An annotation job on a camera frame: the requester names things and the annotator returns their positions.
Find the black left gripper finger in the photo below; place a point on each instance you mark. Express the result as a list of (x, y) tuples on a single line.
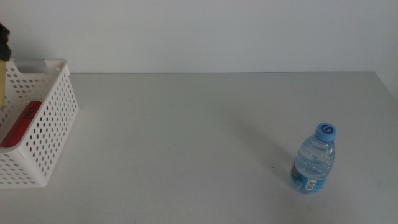
[(3, 43)]

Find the yellow tea bottle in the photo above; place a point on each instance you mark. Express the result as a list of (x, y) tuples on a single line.
[(2, 84)]

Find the red soda can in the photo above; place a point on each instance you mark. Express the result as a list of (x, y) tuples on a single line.
[(20, 124)]

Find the blue cap water bottle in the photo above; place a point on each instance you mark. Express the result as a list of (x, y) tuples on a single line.
[(312, 158)]

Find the white perforated plastic basket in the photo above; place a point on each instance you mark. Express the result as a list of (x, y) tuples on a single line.
[(46, 140)]

